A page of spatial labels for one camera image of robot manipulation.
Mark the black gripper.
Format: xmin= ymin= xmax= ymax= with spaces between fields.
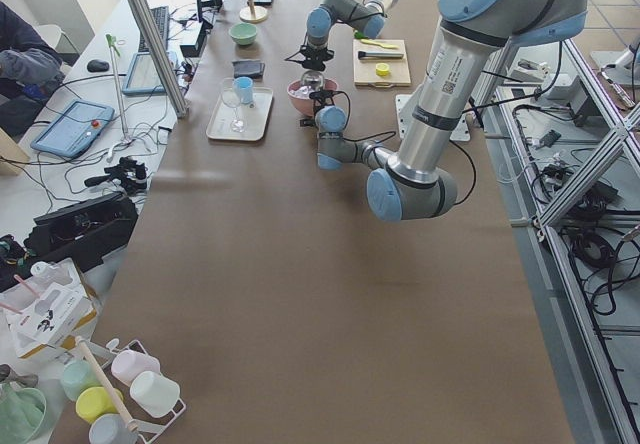
xmin=299 ymin=45 xmax=333 ymax=70
xmin=299 ymin=90 xmax=334 ymax=127

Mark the steel ice scoop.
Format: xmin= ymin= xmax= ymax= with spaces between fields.
xmin=300 ymin=70 xmax=325 ymax=90

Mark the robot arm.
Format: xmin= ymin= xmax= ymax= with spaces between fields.
xmin=314 ymin=0 xmax=587 ymax=221
xmin=298 ymin=0 xmax=398 ymax=71

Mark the clear ice cubes pile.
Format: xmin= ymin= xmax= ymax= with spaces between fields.
xmin=289 ymin=82 xmax=321 ymax=100

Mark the blue cup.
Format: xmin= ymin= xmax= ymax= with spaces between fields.
xmin=233 ymin=76 xmax=253 ymax=105

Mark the wooden cup stand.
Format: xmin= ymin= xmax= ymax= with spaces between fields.
xmin=239 ymin=0 xmax=268 ymax=24

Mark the pink cup on rack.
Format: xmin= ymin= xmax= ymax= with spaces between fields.
xmin=111 ymin=349 xmax=161 ymax=386

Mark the white cup on rack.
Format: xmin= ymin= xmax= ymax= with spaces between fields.
xmin=130 ymin=371 xmax=180 ymax=418

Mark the mint cup on rack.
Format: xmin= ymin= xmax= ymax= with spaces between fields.
xmin=60 ymin=360 xmax=100 ymax=402

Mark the white cup rack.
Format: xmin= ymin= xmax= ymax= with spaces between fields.
xmin=75 ymin=337 xmax=187 ymax=443

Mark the yellow cup on rack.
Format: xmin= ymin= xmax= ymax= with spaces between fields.
xmin=75 ymin=386 xmax=118 ymax=424

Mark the grey cup on rack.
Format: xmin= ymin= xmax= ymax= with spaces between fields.
xmin=89 ymin=414 xmax=138 ymax=444

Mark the pink bowl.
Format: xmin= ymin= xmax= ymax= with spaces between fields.
xmin=287 ymin=78 xmax=338 ymax=117

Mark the steel muddler black tip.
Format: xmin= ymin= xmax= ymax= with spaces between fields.
xmin=357 ymin=50 xmax=404 ymax=60

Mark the yellow plastic knife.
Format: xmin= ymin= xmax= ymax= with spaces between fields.
xmin=360 ymin=39 xmax=399 ymax=49

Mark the bamboo cutting board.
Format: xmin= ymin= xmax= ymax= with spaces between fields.
xmin=353 ymin=39 xmax=412 ymax=88

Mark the grey folded cloth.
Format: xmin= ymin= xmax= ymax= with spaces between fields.
xmin=232 ymin=60 xmax=265 ymax=80

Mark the half lemon slice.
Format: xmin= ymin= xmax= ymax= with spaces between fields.
xmin=375 ymin=63 xmax=390 ymax=76

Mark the mint green bowl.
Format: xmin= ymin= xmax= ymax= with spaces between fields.
xmin=228 ymin=22 xmax=258 ymax=46

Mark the cream serving tray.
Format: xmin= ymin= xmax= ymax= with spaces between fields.
xmin=205 ymin=86 xmax=275 ymax=143

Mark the clear wine glass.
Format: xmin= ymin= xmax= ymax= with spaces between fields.
xmin=221 ymin=77 xmax=245 ymax=133

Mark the black keyboard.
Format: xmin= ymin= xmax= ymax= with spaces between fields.
xmin=138 ymin=6 xmax=170 ymax=52

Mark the blue teach pendant far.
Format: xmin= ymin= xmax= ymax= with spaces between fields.
xmin=122 ymin=52 xmax=165 ymax=96

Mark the blue teach pendant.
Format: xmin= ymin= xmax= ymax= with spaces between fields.
xmin=30 ymin=99 xmax=114 ymax=158
xmin=122 ymin=52 xmax=165 ymax=96

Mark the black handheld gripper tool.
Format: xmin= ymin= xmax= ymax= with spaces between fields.
xmin=84 ymin=157 xmax=147 ymax=196

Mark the black computer mouse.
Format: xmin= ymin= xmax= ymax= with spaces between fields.
xmin=86 ymin=59 xmax=110 ymax=73

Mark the blue teach pendant near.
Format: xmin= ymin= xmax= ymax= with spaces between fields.
xmin=30 ymin=99 xmax=114 ymax=158

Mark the black open case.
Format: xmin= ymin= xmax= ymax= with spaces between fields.
xmin=24 ymin=193 xmax=138 ymax=271

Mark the person in dark jacket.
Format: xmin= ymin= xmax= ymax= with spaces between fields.
xmin=1 ymin=2 xmax=65 ymax=138

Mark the cardboard product box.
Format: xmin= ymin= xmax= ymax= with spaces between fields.
xmin=1 ymin=258 xmax=101 ymax=362

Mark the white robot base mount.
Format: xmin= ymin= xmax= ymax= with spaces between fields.
xmin=394 ymin=94 xmax=471 ymax=142

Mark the aluminium frame post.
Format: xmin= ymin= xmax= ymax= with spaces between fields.
xmin=127 ymin=0 xmax=188 ymax=119

